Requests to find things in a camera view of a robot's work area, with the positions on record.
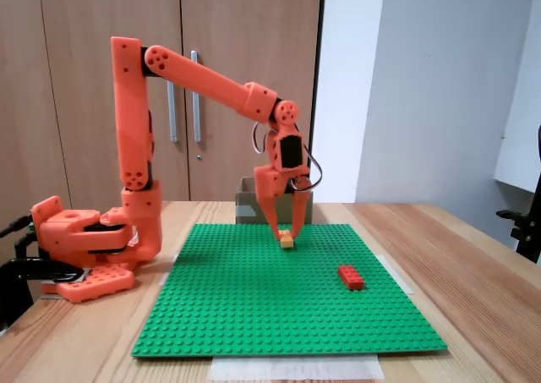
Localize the open cardboard box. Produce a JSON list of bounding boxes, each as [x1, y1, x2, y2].
[[234, 176, 314, 226]]

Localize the red lego block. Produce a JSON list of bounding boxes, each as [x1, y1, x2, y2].
[[336, 264, 366, 292]]

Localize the green lego baseplate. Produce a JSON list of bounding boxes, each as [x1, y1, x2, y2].
[[130, 223, 449, 359]]

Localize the translucent masking tape strip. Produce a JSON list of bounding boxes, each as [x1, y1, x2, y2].
[[379, 254, 415, 295], [209, 353, 385, 382], [158, 254, 181, 287]]

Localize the wooden cabinet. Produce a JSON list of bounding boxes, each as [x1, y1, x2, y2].
[[0, 0, 326, 203]]

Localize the black stand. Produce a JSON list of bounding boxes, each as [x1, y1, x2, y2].
[[496, 124, 541, 265]]

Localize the black table clamp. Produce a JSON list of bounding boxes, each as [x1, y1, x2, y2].
[[0, 256, 88, 331]]

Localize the silver cabinet handle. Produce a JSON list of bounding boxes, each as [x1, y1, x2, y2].
[[164, 50, 178, 143], [189, 50, 203, 144]]

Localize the black power cable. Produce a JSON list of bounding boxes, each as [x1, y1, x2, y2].
[[0, 216, 35, 238]]

